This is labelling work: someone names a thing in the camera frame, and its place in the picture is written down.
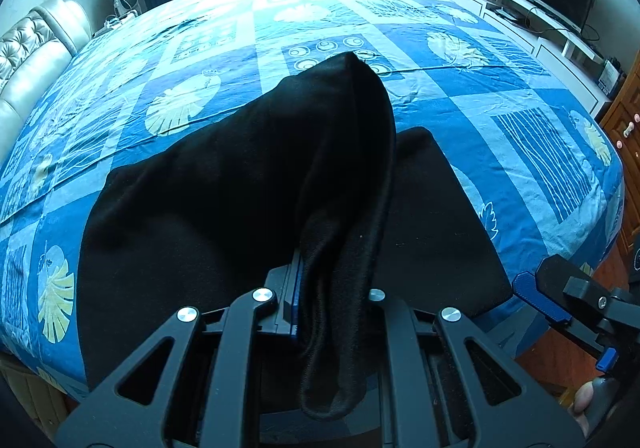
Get white tv cabinet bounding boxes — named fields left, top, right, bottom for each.
left=452, top=0, right=611, bottom=119

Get brown wooden drawer chest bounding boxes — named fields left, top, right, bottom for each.
left=600, top=55, right=640, bottom=257

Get cream tufted leather headboard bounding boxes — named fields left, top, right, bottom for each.
left=0, top=0, right=92, bottom=159

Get black pants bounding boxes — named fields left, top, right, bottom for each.
left=77, top=52, right=511, bottom=421

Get blue patterned bed sheet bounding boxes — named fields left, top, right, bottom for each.
left=1, top=0, right=625, bottom=399

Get right hand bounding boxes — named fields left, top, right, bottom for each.
left=568, top=382, right=594, bottom=437

